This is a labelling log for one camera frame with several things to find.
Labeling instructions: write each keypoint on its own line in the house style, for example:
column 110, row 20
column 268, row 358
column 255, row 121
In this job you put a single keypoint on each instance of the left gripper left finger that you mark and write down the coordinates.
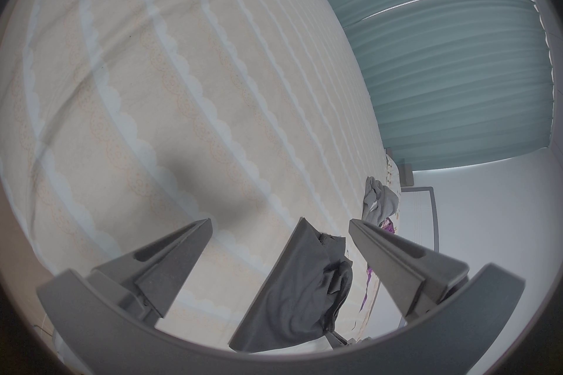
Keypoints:
column 171, row 276

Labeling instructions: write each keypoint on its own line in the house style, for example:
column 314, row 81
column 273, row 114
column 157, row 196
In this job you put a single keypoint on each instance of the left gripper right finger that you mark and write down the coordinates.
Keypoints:
column 404, row 276

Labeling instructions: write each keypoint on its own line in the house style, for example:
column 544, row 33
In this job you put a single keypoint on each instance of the black T-shirt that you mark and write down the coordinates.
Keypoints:
column 294, row 294

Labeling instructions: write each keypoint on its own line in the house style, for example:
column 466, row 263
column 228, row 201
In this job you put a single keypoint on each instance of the bed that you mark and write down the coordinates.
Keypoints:
column 176, row 79

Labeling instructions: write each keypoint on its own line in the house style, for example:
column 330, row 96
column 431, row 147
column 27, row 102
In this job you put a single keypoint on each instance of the purple garment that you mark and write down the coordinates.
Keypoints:
column 389, row 227

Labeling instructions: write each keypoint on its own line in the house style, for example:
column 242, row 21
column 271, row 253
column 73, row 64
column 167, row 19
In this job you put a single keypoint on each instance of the grey garment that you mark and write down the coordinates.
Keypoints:
column 382, row 199

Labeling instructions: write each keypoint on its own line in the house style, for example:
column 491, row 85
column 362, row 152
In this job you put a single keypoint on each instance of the grey bedside table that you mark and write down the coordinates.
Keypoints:
column 405, row 175

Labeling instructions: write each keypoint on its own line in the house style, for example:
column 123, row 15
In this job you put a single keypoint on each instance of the white printed pillow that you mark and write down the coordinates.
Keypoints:
column 393, row 171

